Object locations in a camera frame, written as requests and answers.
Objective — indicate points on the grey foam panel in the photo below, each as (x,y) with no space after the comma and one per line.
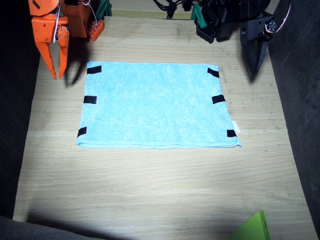
(37,230)
(300,100)
(15,100)

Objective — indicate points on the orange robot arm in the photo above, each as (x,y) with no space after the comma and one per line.
(80,20)

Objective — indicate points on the light blue towel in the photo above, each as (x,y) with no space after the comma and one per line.
(155,105)

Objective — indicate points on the lime green plastic bracket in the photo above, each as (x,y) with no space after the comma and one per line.
(252,227)

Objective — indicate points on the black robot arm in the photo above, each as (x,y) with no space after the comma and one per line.
(225,20)

